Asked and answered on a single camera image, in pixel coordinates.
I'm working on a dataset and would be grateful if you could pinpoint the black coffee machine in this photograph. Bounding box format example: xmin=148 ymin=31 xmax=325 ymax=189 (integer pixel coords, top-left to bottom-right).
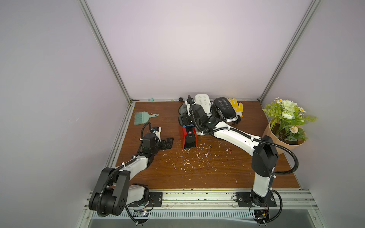
xmin=213 ymin=97 xmax=241 ymax=125

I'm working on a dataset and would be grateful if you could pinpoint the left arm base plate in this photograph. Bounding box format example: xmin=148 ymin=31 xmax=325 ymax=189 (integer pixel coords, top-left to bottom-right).
xmin=128 ymin=192 xmax=163 ymax=208

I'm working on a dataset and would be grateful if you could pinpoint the white coffee machine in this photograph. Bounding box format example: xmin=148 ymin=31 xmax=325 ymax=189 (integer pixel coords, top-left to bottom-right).
xmin=194 ymin=94 xmax=212 ymax=117

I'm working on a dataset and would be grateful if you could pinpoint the aluminium rail frame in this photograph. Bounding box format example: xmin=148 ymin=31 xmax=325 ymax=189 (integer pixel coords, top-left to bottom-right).
xmin=76 ymin=188 xmax=326 ymax=228

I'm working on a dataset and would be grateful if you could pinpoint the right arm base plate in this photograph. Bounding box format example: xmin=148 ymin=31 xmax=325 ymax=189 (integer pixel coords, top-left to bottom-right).
xmin=232 ymin=192 xmax=277 ymax=208

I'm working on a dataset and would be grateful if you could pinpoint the grey blue microfiber cloth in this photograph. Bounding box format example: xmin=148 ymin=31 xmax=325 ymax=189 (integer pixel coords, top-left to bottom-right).
xmin=178 ymin=104 xmax=191 ymax=127

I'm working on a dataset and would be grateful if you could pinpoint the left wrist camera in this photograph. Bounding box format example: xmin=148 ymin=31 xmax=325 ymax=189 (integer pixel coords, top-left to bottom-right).
xmin=152 ymin=126 xmax=162 ymax=141

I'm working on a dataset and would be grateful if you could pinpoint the green hand brush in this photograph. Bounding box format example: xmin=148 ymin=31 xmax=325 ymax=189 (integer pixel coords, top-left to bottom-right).
xmin=134 ymin=111 xmax=159 ymax=125

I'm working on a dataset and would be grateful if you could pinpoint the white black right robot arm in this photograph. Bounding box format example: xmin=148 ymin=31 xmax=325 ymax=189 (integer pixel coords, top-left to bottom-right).
xmin=179 ymin=94 xmax=299 ymax=207

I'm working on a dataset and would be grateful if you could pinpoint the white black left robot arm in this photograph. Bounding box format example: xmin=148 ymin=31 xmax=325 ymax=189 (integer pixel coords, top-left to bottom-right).
xmin=88 ymin=122 xmax=174 ymax=217

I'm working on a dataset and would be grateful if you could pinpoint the potted artificial plant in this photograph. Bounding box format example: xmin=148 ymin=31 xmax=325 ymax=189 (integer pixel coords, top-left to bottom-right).
xmin=263 ymin=98 xmax=317 ymax=151

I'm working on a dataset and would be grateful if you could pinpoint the yellow work glove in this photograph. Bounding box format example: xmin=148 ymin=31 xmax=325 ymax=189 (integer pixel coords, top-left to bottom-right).
xmin=228 ymin=98 xmax=244 ymax=118

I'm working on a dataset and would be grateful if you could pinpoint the red coffee machine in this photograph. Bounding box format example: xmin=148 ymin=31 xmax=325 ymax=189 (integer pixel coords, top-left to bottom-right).
xmin=181 ymin=125 xmax=197 ymax=150

